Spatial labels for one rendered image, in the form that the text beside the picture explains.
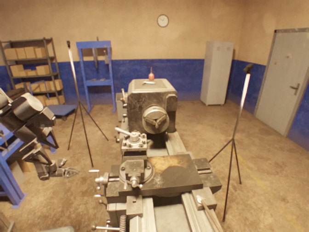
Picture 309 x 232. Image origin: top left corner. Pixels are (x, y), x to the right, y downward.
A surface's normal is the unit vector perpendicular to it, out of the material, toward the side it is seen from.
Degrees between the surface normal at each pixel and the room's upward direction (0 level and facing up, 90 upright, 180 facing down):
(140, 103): 90
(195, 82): 90
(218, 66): 90
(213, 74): 90
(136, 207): 0
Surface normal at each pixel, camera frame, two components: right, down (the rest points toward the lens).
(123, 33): 0.11, 0.42
